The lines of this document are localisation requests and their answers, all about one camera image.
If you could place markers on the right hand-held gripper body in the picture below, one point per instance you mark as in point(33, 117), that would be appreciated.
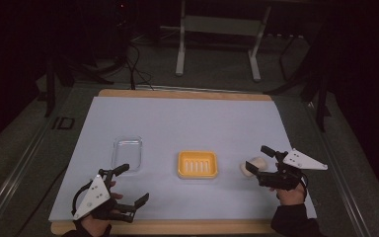
point(284, 176)

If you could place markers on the light blue table mat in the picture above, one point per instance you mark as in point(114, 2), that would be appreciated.
point(184, 125)

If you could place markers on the clear plastic container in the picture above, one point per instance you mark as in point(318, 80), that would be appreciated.
point(127, 153)

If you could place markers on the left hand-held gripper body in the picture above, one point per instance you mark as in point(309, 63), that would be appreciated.
point(93, 196)

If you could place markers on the yellow soap dish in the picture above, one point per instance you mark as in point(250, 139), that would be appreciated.
point(197, 164)

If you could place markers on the black tripod stand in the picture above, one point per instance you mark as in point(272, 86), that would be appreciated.
point(51, 85)
point(320, 98)

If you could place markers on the cream soap bar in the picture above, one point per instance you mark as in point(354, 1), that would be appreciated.
point(260, 163)

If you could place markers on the white metal stand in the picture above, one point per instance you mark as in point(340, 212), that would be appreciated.
point(222, 25)

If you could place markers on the person's left hand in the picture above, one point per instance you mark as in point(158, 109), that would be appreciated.
point(93, 227)

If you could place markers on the person's right hand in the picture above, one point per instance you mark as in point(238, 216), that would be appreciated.
point(291, 196)

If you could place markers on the wooden table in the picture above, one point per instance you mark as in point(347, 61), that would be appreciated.
point(177, 94)

